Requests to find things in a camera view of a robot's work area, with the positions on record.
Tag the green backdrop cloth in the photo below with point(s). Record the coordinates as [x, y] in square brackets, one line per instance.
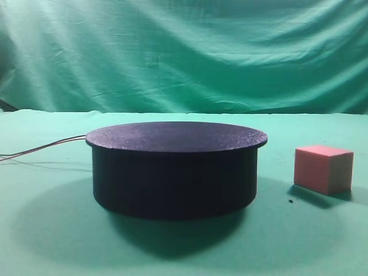
[184, 56]

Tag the green table cloth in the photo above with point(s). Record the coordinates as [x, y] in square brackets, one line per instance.
[51, 225]

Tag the pink foam cube block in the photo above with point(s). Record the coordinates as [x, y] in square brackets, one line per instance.
[323, 169]

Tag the black round turntable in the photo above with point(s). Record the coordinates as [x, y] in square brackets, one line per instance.
[175, 170]

